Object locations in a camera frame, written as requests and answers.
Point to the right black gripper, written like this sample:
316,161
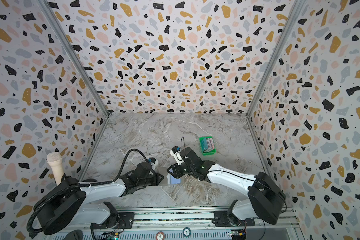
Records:
178,168

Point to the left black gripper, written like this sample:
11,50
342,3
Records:
158,177

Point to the blue credit card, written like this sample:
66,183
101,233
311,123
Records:
174,181

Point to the green card tray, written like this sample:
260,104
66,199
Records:
206,153

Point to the grey card holder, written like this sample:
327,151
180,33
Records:
166,179

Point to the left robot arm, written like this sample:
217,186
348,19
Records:
73,202

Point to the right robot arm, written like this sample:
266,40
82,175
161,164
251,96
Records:
265,199

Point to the cards stack in tray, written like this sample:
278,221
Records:
208,144

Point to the red round marker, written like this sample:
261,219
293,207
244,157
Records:
160,236

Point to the green round marker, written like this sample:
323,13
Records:
186,232

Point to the beige microphone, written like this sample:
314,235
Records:
55,161

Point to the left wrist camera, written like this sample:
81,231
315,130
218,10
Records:
153,162

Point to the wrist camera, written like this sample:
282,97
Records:
176,153
153,162

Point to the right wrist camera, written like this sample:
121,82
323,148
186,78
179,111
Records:
176,153

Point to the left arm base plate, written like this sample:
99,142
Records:
121,221

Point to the aluminium mounting rail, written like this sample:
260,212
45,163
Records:
171,221

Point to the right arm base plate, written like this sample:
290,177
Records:
225,219

